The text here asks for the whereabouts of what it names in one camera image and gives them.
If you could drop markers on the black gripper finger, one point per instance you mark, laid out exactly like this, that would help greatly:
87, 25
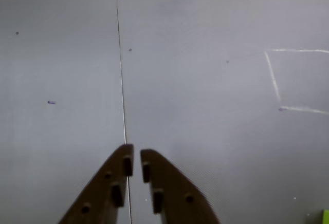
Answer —
102, 190
177, 193

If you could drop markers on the green lego block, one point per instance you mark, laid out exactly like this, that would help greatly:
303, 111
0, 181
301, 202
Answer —
326, 217

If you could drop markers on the dark grey table mat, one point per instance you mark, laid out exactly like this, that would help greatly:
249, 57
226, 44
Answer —
205, 93
51, 67

